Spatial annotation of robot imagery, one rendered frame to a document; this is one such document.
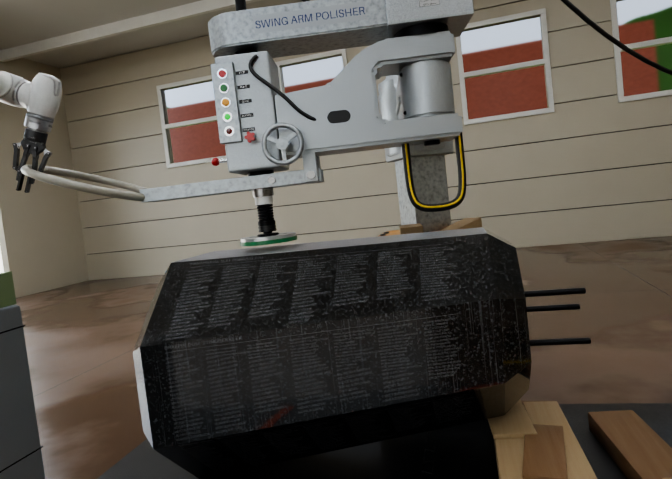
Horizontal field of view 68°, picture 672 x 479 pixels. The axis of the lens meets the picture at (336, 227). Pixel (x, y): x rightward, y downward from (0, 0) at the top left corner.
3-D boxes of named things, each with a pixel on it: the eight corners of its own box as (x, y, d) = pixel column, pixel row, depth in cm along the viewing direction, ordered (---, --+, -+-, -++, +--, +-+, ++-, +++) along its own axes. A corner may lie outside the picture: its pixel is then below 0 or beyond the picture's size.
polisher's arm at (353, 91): (456, 167, 199) (443, 42, 196) (468, 163, 176) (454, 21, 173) (273, 188, 203) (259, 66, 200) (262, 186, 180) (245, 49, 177)
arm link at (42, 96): (62, 121, 192) (37, 114, 196) (72, 81, 191) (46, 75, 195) (38, 115, 181) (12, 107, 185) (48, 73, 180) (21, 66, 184)
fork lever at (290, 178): (324, 182, 201) (323, 169, 201) (321, 180, 182) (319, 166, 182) (157, 202, 205) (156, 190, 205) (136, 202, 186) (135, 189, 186)
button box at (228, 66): (243, 141, 182) (233, 63, 181) (241, 141, 179) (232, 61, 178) (221, 144, 183) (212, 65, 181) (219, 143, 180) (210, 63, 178)
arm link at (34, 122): (49, 118, 185) (45, 134, 185) (57, 120, 194) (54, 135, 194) (22, 110, 183) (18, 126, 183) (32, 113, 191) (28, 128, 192)
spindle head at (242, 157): (330, 172, 202) (317, 60, 200) (326, 169, 180) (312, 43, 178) (242, 182, 204) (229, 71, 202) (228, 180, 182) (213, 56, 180)
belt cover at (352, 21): (461, 45, 198) (456, 3, 197) (475, 24, 173) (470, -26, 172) (223, 76, 204) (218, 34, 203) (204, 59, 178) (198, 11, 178)
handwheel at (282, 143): (308, 164, 184) (304, 123, 184) (305, 162, 174) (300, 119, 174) (268, 169, 185) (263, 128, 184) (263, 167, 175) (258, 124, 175)
